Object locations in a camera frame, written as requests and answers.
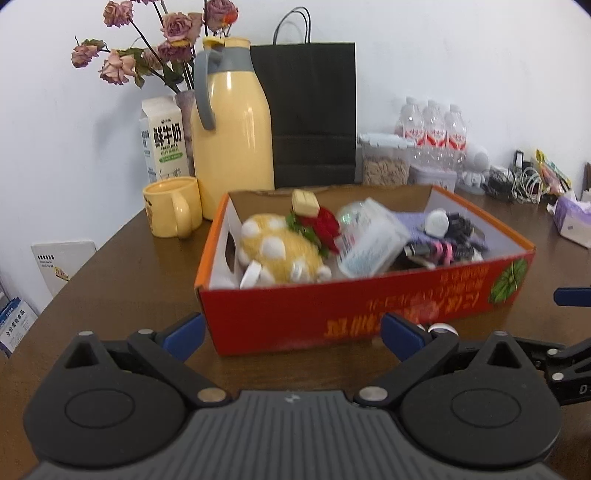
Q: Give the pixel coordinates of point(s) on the white milk carton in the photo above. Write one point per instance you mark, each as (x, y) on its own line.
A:
(166, 138)

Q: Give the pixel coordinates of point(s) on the pale purple tin box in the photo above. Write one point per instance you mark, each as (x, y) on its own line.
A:
(434, 177)

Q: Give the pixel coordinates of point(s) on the pink small accessory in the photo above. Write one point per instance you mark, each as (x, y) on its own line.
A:
(441, 253)

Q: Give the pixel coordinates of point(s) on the white round item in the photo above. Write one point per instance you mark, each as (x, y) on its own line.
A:
(436, 224)

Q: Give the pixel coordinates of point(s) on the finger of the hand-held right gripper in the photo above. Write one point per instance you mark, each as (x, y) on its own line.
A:
(568, 357)
(575, 296)

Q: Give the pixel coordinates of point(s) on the black power adapter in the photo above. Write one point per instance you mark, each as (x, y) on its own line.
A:
(519, 159)

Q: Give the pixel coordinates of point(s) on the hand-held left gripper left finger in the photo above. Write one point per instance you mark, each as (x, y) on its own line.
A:
(187, 334)

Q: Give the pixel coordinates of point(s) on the white robot-shaped speaker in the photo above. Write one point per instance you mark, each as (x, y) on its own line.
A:
(478, 159)

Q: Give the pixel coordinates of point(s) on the clear container of seeds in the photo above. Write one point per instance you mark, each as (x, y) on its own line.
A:
(383, 168)

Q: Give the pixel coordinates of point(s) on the clear water bottle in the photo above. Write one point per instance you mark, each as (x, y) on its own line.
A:
(434, 124)
(456, 129)
(412, 120)

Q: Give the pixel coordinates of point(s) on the yellow mug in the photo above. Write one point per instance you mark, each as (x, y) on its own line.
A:
(166, 207)

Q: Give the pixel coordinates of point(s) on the black tangled accessories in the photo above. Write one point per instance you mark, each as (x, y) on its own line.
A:
(461, 228)

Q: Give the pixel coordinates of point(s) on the yellow and white plush toy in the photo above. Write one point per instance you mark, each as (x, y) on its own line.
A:
(281, 251)

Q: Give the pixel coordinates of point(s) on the red cardboard box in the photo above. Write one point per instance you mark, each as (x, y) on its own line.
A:
(286, 318)

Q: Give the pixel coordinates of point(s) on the yellow thermos jug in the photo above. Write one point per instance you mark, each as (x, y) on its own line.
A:
(235, 138)

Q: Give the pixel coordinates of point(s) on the small yellow block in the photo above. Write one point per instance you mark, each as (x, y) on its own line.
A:
(304, 203)

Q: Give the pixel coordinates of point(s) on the black paper bag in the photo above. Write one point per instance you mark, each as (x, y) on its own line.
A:
(314, 106)

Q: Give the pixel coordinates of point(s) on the dried pink flower bouquet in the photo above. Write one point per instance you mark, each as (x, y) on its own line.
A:
(178, 23)

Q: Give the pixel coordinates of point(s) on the blue and white boxes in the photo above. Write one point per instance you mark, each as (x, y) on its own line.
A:
(16, 323)

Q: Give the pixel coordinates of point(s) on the red strawberry toy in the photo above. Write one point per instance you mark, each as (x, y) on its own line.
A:
(325, 226)

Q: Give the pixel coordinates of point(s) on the white booklet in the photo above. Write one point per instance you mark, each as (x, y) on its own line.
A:
(60, 267)

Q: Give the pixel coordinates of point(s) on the clear plastic container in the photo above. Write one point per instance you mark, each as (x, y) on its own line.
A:
(374, 244)

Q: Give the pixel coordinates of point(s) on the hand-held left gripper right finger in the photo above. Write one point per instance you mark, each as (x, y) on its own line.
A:
(401, 337)

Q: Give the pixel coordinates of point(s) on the purple glass vase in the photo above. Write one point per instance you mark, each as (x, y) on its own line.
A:
(184, 120)

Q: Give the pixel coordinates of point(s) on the purple tissue pack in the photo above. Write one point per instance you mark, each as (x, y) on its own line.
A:
(572, 224)

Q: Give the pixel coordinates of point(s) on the small white round object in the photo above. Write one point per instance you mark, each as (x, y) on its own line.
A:
(441, 328)

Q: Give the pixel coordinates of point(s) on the colourful snack packet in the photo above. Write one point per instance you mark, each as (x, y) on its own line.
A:
(551, 173)

